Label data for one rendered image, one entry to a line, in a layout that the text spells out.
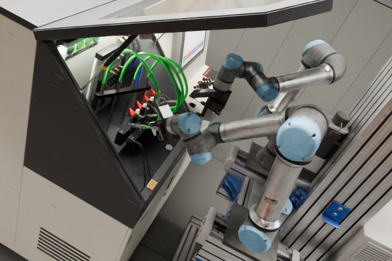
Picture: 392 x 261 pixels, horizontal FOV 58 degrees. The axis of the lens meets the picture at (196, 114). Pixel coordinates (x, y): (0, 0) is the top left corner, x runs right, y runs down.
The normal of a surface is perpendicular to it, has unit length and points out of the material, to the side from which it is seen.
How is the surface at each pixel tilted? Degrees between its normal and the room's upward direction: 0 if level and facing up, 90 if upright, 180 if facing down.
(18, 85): 90
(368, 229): 0
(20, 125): 90
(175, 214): 0
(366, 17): 90
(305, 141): 82
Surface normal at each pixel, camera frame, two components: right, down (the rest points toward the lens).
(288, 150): -0.46, 0.19
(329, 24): -0.29, 0.48
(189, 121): 0.47, -0.07
